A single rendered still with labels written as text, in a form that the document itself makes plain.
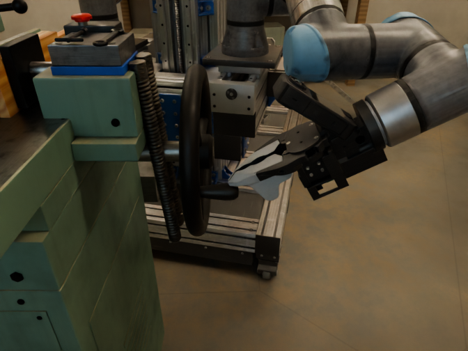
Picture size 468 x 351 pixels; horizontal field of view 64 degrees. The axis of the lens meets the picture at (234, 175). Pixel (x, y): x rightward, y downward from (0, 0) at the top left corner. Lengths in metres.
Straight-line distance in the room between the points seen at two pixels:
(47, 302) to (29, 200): 0.18
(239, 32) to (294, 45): 0.68
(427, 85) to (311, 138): 0.15
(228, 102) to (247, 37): 0.21
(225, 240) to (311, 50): 0.99
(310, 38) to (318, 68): 0.04
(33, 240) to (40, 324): 0.16
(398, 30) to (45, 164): 0.49
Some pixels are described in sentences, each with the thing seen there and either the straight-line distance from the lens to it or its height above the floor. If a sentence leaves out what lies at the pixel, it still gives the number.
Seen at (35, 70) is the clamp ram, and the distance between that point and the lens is 0.65.
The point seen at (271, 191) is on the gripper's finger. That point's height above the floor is 0.82.
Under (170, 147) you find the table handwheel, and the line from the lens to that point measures 0.64.
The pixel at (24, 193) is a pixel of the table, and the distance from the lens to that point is 0.48.
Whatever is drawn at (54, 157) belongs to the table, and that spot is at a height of 0.88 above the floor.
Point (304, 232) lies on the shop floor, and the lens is 1.74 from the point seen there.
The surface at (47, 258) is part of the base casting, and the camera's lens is 0.55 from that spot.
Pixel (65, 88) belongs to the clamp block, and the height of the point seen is 0.94.
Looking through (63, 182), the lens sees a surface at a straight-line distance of 0.57.
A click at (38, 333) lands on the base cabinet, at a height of 0.62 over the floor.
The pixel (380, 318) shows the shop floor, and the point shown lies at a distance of 1.49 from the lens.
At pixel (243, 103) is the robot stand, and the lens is 1.10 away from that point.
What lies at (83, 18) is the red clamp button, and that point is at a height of 1.02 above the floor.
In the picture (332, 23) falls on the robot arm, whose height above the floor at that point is 1.02.
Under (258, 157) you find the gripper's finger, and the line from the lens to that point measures 0.53.
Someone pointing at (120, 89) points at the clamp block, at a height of 0.94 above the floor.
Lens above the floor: 1.12
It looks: 32 degrees down
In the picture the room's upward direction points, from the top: straight up
